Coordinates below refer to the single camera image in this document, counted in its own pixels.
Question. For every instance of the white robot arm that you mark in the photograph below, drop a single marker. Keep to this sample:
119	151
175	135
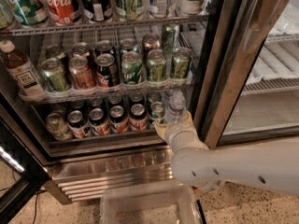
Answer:
271	165

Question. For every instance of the clear plastic water bottle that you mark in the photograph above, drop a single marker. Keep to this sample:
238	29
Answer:
176	108

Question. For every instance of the tall green can rear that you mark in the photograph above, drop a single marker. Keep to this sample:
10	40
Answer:
169	37

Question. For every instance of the black cola can middle shelf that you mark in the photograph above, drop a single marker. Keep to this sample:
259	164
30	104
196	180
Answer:
107	71

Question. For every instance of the green can right middle shelf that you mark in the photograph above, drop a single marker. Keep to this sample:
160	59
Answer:
180	65

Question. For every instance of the green 7up can middle shelf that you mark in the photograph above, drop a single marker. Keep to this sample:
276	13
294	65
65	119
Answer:
131	67

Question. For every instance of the black red can bottom shelf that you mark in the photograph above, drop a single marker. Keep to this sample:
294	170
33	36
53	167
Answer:
78	124

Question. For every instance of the red cola bottle top shelf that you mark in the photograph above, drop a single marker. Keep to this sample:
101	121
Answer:
64	12

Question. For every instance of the black bottle top shelf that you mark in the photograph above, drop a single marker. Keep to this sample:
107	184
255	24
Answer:
97	10

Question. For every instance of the green bottle top shelf left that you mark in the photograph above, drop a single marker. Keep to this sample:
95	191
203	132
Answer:
29	13

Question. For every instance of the orange pink can middle shelf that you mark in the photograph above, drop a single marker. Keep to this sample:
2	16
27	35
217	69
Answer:
82	75

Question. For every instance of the green can front middle shelf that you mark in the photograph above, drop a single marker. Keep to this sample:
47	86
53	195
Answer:
58	84

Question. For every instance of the brown can rear middle shelf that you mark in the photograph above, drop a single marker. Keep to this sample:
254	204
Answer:
150	41

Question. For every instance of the green yellow bottle top shelf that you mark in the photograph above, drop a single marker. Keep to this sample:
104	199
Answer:
130	10

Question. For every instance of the clear plastic bin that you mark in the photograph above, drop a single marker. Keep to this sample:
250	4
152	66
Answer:
166	202

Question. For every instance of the clear blue bottle top shelf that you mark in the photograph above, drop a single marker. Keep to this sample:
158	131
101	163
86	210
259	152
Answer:
160	9

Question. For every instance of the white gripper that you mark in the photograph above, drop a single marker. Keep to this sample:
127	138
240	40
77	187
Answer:
177	130

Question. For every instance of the open black fridge door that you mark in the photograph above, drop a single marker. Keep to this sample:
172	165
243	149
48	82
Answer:
21	177

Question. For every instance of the stainless steel fridge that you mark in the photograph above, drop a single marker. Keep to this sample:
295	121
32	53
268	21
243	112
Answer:
226	40

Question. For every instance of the brown tea bottle white label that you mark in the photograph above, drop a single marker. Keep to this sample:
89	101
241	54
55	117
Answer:
20	67

